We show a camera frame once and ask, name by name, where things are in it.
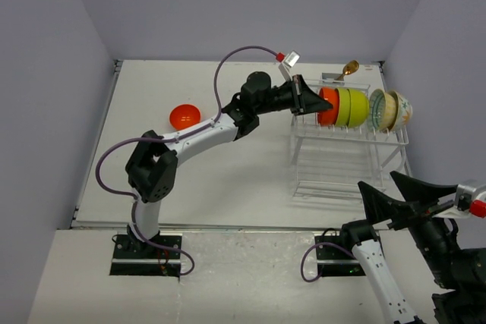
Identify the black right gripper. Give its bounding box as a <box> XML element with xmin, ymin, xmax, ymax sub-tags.
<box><xmin>358</xmin><ymin>167</ymin><xmax>462</xmax><ymax>285</ymax></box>

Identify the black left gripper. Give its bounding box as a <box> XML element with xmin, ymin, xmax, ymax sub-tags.
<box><xmin>255</xmin><ymin>74</ymin><xmax>331</xmax><ymax>116</ymax></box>

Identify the orange bowl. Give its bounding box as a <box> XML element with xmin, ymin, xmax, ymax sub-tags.
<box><xmin>169</xmin><ymin>104</ymin><xmax>201</xmax><ymax>131</ymax></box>
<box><xmin>317</xmin><ymin>87</ymin><xmax>340</xmax><ymax>127</ymax></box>

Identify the green bowl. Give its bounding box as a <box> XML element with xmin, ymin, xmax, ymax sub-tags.
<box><xmin>348</xmin><ymin>89</ymin><xmax>369</xmax><ymax>128</ymax></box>
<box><xmin>335</xmin><ymin>87</ymin><xmax>351</xmax><ymax>127</ymax></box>

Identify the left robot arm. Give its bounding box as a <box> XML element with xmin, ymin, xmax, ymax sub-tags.
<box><xmin>125</xmin><ymin>71</ymin><xmax>333</xmax><ymax>258</ymax></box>

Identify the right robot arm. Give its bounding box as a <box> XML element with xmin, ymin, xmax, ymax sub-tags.
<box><xmin>339</xmin><ymin>171</ymin><xmax>485</xmax><ymax>323</ymax></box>

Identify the gold spoon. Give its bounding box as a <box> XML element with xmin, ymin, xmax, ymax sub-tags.
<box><xmin>334</xmin><ymin>60</ymin><xmax>360</xmax><ymax>81</ymax></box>

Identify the teal patterned white bowl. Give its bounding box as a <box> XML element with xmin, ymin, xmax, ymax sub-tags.
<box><xmin>367</xmin><ymin>89</ymin><xmax>397</xmax><ymax>131</ymax></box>

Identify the yellow floral white bowl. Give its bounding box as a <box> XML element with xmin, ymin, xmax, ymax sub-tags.
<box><xmin>389</xmin><ymin>90</ymin><xmax>413</xmax><ymax>131</ymax></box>

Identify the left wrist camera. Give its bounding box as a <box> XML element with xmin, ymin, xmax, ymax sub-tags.
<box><xmin>276</xmin><ymin>50</ymin><xmax>300</xmax><ymax>81</ymax></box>

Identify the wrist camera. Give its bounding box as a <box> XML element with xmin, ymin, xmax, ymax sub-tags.
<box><xmin>436</xmin><ymin>180</ymin><xmax>485</xmax><ymax>219</ymax></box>
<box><xmin>276</xmin><ymin>50</ymin><xmax>300</xmax><ymax>81</ymax></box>

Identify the white wire dish rack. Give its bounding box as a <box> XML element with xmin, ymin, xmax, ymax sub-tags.
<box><xmin>290</xmin><ymin>115</ymin><xmax>409</xmax><ymax>200</ymax></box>

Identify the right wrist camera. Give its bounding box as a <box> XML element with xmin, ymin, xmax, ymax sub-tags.
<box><xmin>436</xmin><ymin>180</ymin><xmax>485</xmax><ymax>219</ymax></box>

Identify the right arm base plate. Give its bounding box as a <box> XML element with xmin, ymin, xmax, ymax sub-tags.
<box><xmin>314</xmin><ymin>228</ymin><xmax>365</xmax><ymax>278</ymax></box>

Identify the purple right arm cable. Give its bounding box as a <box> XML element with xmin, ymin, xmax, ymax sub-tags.
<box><xmin>300</xmin><ymin>242</ymin><xmax>356</xmax><ymax>283</ymax></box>

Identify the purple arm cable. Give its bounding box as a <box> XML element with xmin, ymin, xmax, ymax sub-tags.
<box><xmin>94</xmin><ymin>45</ymin><xmax>286</xmax><ymax>276</ymax></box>
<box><xmin>300</xmin><ymin>242</ymin><xmax>356</xmax><ymax>283</ymax></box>

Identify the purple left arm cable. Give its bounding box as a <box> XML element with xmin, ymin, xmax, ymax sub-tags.
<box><xmin>94</xmin><ymin>45</ymin><xmax>286</xmax><ymax>276</ymax></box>

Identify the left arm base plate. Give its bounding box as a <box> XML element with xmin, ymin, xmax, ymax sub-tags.
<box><xmin>109</xmin><ymin>234</ymin><xmax>181</xmax><ymax>278</ymax></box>

